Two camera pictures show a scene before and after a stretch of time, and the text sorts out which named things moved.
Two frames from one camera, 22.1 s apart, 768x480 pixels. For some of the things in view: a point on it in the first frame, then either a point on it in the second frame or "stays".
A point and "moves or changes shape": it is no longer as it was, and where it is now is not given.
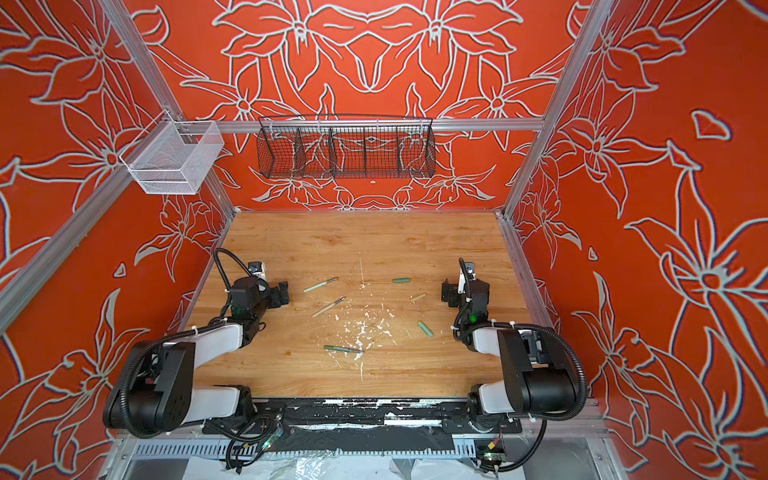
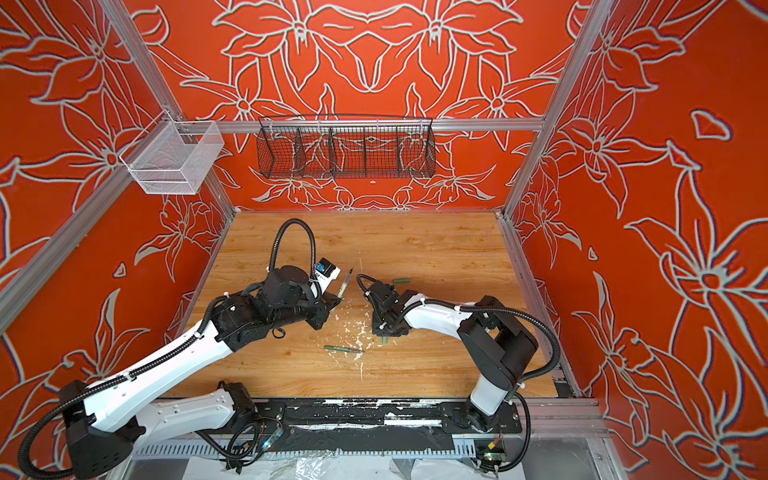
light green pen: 320,284 moves or changes shape
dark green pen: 344,349 stays
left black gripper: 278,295 → 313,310
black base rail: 364,417 stays
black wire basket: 337,147 stays
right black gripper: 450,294 → 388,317
